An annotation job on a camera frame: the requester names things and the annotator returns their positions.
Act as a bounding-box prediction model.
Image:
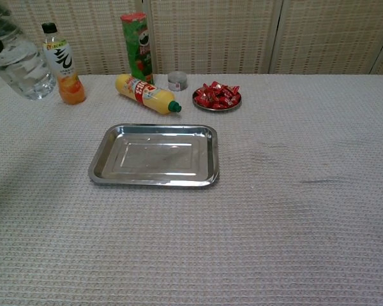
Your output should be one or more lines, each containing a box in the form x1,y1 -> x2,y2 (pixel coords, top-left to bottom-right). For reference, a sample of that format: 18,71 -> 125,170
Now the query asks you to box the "orange juice bottle black cap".
41,22 -> 87,106

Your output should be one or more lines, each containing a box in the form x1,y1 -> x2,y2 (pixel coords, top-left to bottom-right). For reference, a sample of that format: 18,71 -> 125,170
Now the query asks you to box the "small round metal plate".
191,86 -> 243,112

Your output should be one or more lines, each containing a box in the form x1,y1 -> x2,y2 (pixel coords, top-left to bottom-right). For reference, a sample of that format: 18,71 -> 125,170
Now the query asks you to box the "green Pringles chips can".
120,11 -> 156,85

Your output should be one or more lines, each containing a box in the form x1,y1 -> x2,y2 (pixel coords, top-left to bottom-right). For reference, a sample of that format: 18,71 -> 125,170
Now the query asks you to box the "rectangular stainless steel tray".
87,123 -> 220,188

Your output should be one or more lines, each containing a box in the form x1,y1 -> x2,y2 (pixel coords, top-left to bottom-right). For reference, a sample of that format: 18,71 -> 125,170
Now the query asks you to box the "yellow bottle green cap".
115,73 -> 183,116

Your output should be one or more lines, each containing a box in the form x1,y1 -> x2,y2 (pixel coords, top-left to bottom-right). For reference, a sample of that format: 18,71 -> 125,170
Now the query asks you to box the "transparent plastic water bottle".
0,0 -> 57,101

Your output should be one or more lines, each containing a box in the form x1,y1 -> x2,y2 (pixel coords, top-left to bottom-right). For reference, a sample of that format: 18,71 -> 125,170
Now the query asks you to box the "white waffle tablecloth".
0,74 -> 383,306

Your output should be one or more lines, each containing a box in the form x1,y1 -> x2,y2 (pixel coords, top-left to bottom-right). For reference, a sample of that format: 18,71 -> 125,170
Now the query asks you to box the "small grey tin can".
167,71 -> 189,92

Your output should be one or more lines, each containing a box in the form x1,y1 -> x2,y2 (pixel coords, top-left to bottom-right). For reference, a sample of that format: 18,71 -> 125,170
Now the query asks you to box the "bamboo folding screen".
0,0 -> 383,76

